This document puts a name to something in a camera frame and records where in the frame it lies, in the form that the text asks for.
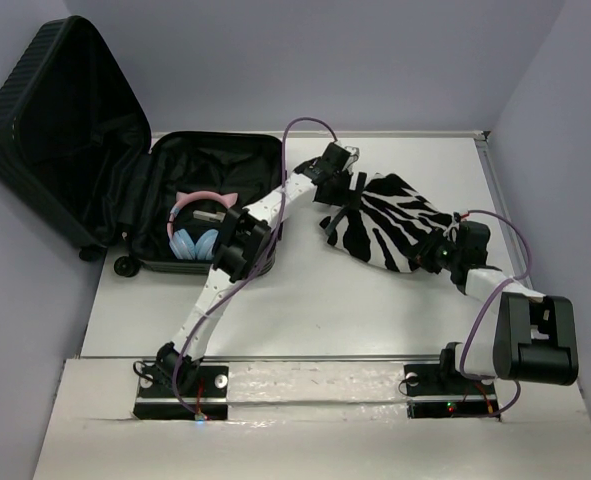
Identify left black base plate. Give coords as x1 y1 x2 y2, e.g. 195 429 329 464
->
133 360 229 422

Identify grey checkered long box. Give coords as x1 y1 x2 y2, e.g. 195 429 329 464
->
192 210 226 223

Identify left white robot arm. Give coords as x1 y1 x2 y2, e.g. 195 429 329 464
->
155 141 359 398

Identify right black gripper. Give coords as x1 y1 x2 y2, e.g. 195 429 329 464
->
399 226 462 274

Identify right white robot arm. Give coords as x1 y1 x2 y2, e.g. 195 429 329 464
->
412 221 579 392

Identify black hard-shell suitcase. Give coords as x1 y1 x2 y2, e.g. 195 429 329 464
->
0 16 283 276

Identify pink and blue cat-ear headphones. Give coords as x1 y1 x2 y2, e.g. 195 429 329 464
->
167 192 240 261

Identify metal table edge rail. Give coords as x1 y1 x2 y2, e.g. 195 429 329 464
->
475 131 533 289

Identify zebra print pouch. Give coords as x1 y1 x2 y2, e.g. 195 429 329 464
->
319 174 454 274

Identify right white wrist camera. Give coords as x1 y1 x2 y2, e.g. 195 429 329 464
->
344 146 360 164

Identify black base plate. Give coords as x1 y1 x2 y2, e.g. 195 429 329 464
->
398 363 500 419
133 360 229 422

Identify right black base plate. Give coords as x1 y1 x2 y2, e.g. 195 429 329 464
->
398 363 500 419

